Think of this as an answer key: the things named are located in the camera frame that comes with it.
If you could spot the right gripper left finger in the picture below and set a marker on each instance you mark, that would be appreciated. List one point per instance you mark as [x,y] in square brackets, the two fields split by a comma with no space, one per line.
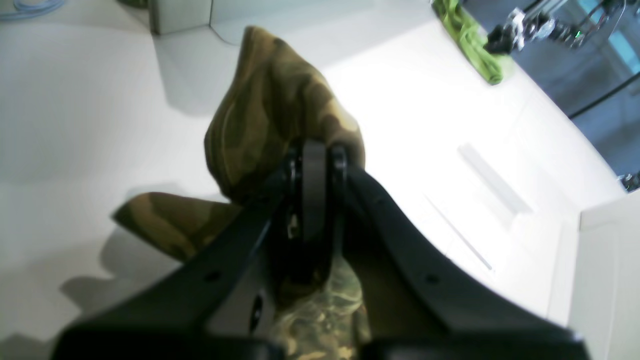
[220,305]

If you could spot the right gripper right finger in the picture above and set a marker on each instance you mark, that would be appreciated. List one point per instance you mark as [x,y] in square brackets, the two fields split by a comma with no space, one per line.
[419,304]

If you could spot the camouflage t-shirt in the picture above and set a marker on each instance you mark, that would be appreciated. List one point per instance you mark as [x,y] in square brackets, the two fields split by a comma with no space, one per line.
[276,97]

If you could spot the green cloth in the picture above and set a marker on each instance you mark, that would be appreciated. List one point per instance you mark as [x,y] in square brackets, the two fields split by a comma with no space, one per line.
[470,38]

